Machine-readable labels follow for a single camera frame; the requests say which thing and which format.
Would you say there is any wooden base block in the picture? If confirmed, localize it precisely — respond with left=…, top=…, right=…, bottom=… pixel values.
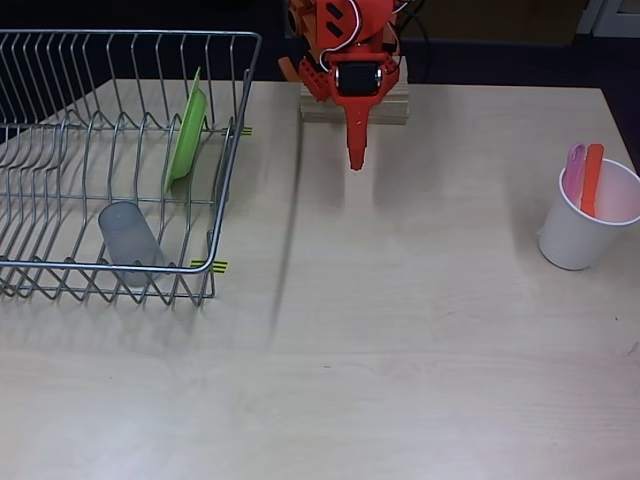
left=299, top=54, right=411, bottom=126

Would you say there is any metal wire dish rack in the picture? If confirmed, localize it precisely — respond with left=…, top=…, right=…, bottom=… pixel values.
left=0, top=29, right=264, bottom=309

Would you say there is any orange plastic knife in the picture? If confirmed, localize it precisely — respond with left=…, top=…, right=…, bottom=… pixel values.
left=579, top=143, right=606, bottom=219

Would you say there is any translucent grey plastic cup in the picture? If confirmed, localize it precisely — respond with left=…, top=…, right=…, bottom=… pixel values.
left=97, top=200, right=169, bottom=288

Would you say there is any pink plastic fork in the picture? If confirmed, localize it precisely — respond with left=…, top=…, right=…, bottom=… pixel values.
left=564, top=143, right=589, bottom=199

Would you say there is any green plastic plate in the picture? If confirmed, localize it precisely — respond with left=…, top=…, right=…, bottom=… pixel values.
left=163, top=66, right=209, bottom=194

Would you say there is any light orange table clamp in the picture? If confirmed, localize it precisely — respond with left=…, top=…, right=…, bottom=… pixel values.
left=277, top=0, right=321, bottom=84

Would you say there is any white servo cable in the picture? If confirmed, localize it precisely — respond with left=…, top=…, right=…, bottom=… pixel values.
left=318, top=0, right=364, bottom=72

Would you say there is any white paper cup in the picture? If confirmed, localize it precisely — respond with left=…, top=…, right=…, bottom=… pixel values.
left=537, top=157, right=640, bottom=272

